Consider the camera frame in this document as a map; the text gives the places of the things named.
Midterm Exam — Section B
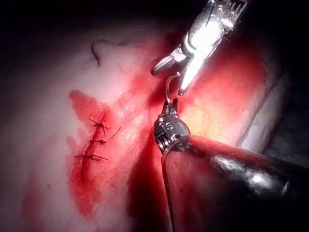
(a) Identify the right arm needle driver jaw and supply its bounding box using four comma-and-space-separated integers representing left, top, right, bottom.
151, 45, 186, 75
178, 55, 209, 96

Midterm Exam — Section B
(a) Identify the left arm needle driver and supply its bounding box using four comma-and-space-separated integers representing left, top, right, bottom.
153, 114, 191, 153

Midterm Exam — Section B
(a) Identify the right arm needle driver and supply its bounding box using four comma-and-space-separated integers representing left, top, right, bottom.
181, 0, 248, 61

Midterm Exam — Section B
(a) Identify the curved steel needle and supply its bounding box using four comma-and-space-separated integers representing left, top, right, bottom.
165, 72, 181, 106

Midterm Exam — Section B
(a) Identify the black thread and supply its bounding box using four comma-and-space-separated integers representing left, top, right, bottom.
91, 40, 131, 66

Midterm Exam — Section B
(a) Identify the black stitching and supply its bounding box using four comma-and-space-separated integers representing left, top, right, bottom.
73, 117, 122, 163

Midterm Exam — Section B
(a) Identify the tissue pad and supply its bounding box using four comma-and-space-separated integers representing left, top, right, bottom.
0, 14, 290, 232

